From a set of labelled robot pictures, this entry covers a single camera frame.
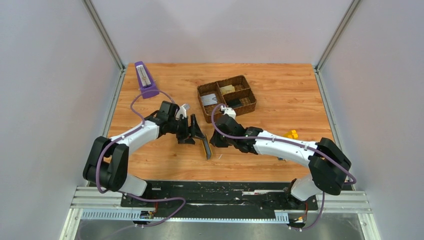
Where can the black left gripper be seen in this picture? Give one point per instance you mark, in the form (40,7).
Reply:
(186,137)

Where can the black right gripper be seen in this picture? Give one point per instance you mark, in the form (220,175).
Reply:
(216,142)

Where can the black card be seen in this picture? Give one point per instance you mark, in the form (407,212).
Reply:
(234,103)

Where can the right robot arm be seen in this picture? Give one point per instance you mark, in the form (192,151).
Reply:
(327,164)

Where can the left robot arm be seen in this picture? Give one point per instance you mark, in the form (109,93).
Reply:
(108,160)

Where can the silver card in basket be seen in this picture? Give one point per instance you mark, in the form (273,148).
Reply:
(209,99)

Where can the gold card in basket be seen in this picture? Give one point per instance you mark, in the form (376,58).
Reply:
(227,89)

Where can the brown wicker divided basket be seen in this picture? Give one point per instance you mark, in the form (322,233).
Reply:
(243,91)

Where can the purple metronome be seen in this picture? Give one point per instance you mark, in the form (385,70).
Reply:
(147,84)

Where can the colourful toy block truck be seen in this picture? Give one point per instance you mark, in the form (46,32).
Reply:
(292,134)

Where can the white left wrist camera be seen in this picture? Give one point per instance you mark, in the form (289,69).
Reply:
(182,112)

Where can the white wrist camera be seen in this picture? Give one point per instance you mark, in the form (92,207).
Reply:
(226,110)
(182,112)

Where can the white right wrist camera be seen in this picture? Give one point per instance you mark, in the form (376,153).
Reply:
(226,110)

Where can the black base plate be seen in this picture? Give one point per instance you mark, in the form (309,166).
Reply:
(219,200)

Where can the aluminium frame rail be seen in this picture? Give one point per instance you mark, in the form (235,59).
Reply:
(89,204)

